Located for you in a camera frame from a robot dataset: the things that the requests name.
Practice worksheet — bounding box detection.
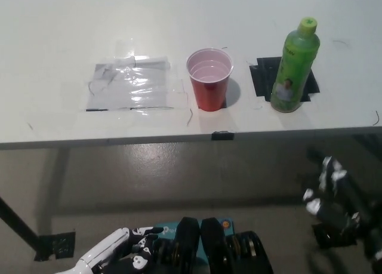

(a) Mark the black tape square patch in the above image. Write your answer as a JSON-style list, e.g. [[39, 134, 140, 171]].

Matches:
[[249, 57, 321, 103]]

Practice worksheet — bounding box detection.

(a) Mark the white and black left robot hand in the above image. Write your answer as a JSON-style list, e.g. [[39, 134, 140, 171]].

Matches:
[[64, 225, 165, 274]]

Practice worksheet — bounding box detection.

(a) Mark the black table leg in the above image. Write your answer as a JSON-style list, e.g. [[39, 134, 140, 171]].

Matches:
[[0, 196, 41, 253]]

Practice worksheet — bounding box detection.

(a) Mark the black ribbed robot torso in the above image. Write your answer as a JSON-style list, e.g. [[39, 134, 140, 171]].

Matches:
[[155, 216, 274, 274]]

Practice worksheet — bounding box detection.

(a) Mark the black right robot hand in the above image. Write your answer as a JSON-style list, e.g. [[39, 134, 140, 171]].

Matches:
[[303, 156, 363, 238]]

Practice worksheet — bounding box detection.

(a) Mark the clear plastic taped sheet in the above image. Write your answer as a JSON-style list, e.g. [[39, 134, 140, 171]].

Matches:
[[85, 55, 175, 112]]

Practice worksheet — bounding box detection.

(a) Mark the black floor tape patch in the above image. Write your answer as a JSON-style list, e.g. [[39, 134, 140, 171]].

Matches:
[[33, 231, 76, 261], [312, 223, 359, 251]]

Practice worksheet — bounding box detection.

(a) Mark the red plastic cup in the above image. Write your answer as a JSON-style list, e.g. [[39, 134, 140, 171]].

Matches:
[[186, 48, 234, 112]]

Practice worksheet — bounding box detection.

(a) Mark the teal router box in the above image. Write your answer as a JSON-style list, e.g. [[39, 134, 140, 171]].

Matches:
[[153, 218, 236, 258]]

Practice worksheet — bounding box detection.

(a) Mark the green plastic bottle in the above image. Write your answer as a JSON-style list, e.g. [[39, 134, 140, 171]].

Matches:
[[270, 16, 321, 113]]

